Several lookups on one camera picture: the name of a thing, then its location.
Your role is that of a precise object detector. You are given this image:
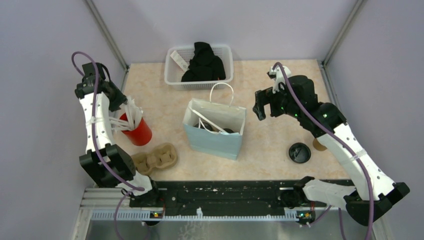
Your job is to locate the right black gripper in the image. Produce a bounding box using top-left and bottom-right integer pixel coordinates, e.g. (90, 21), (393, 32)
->
(252, 84), (302, 121)

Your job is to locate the black coffee cup lid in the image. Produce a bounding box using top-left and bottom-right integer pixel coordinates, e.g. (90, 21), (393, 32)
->
(223, 128), (234, 134)

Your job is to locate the light blue paper bag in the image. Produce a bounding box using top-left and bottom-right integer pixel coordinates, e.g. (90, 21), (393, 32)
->
(182, 82), (247, 160)

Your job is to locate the stack of paper cups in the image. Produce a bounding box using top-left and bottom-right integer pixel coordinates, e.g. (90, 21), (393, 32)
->
(312, 138), (327, 152)

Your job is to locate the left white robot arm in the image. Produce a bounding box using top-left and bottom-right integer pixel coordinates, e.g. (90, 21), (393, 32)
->
(75, 62), (161, 207)

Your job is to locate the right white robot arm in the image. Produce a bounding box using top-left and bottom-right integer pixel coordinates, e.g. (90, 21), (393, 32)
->
(253, 73), (410, 226)

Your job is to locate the red straw holder cup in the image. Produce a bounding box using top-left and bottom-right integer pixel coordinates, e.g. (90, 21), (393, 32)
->
(121, 117), (153, 146)

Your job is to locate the white plastic basket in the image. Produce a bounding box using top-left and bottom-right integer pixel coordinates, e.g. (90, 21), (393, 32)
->
(164, 42), (234, 90)

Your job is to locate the black cloth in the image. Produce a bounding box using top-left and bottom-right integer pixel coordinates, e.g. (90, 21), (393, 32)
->
(181, 42), (227, 83)

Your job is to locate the white paper packet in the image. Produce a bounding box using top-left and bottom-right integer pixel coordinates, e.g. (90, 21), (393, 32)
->
(170, 50), (189, 72)

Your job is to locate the brown pulp cup carrier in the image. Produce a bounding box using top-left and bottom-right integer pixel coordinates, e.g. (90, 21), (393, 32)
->
(131, 142), (179, 176)

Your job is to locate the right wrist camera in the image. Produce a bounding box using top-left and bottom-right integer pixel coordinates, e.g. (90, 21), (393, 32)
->
(267, 62), (292, 94)

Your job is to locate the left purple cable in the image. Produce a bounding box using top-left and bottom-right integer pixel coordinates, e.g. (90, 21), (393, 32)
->
(71, 51), (147, 240)

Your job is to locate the purple cable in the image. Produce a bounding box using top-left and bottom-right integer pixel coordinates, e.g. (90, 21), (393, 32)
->
(71, 51), (147, 240)
(272, 61), (375, 240)

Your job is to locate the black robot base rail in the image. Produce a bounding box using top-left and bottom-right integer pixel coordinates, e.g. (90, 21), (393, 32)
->
(129, 180), (311, 217)

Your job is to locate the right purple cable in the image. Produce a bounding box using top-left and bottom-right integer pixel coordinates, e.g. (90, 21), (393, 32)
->
(272, 61), (375, 240)

